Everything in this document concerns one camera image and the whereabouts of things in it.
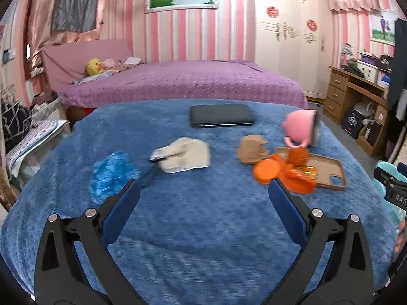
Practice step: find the dark bag with white print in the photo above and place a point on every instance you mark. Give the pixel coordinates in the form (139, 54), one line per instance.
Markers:
(386, 62)

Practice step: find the dark grey curtain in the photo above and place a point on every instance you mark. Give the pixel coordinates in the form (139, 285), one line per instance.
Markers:
(76, 3)

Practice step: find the person's right hand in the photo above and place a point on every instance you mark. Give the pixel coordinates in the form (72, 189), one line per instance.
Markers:
(402, 238)

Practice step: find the light blue plastic basket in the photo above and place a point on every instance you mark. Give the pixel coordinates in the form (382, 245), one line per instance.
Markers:
(386, 166)

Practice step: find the pink plush toy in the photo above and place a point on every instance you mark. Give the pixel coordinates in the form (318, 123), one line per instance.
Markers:
(109, 63)

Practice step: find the white folded cloth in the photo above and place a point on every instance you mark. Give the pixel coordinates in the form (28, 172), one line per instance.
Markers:
(133, 60)

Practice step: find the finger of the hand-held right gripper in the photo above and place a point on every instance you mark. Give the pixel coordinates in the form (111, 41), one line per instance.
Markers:
(389, 181)

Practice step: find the black tablet case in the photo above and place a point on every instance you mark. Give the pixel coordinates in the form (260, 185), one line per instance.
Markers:
(221, 116)

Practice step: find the white fan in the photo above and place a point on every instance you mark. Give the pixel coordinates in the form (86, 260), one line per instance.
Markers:
(362, 109)

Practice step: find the wooden desk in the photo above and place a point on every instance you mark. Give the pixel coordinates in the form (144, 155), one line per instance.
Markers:
(337, 92)

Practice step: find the dark patterned cushion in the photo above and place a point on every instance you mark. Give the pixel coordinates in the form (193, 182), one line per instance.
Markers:
(14, 122)

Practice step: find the pink covered headboard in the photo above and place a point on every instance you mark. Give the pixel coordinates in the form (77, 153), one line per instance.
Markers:
(70, 57)

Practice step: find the purple box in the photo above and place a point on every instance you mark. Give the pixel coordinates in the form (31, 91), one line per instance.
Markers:
(368, 58)

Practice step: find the white tissue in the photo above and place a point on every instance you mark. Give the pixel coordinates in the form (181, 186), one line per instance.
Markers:
(187, 154)

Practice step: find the framed couple wall poster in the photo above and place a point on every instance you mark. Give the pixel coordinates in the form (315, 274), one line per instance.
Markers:
(383, 27)

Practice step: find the purple dotted bed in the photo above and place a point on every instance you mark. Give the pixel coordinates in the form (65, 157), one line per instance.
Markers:
(190, 82)

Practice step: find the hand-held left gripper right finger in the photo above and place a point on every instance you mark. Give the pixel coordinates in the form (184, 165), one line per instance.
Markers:
(287, 209)

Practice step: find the pink mug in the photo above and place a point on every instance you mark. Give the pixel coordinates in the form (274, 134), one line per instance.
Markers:
(299, 127)

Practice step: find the white storage box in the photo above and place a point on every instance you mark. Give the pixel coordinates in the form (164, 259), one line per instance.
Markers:
(368, 71)

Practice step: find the black printed box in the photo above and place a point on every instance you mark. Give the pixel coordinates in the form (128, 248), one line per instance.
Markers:
(351, 120)

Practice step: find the open cardboard box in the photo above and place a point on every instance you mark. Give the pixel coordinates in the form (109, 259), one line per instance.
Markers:
(370, 133)

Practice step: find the dark clothes pile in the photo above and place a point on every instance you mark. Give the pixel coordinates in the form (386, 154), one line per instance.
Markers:
(353, 69)

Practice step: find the blue plastic shoe cover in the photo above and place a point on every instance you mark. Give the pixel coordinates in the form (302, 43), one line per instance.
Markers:
(111, 171)

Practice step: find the polka dot cushion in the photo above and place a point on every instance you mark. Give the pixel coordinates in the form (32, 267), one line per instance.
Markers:
(35, 138)

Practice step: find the yellow duck plush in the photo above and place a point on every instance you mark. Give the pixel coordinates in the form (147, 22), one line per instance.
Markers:
(93, 66)

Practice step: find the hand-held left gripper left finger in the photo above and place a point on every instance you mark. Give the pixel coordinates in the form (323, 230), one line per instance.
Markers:
(122, 209)

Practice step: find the brown paper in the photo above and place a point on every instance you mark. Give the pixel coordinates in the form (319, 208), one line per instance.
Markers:
(252, 149)

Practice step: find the pink satin curtain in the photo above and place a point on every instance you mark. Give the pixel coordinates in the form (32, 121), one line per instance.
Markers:
(41, 16)

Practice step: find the orange plastic bag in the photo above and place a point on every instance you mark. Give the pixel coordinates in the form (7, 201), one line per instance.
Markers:
(299, 181)

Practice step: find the mandarin orange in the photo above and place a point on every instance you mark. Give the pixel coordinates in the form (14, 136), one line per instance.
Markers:
(298, 156)

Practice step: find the white wardrobe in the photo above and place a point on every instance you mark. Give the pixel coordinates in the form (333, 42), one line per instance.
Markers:
(292, 63)

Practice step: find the orange plastic lid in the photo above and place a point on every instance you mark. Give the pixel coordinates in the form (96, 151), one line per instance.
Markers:
(266, 171)

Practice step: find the dark hanging jacket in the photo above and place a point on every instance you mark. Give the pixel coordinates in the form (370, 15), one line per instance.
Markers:
(399, 70)

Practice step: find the brown phone case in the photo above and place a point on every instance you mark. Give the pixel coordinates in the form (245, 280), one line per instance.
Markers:
(330, 173)

